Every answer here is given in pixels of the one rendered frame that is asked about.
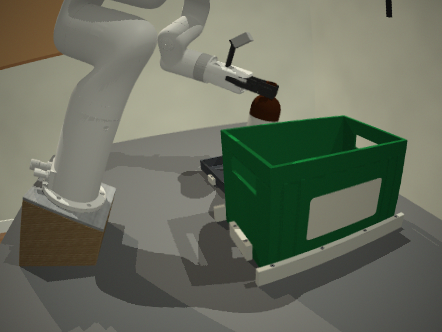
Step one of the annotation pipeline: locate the green divided crate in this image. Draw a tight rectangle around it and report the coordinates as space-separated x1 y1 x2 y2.
221 115 407 268

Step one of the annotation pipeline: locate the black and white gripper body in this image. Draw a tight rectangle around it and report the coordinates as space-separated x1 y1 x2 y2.
203 56 253 94

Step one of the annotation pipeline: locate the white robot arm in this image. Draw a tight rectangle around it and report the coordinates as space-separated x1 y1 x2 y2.
30 0 213 213

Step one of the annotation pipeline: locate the brown glass bottle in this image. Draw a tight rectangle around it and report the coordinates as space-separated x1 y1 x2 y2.
247 95 281 126

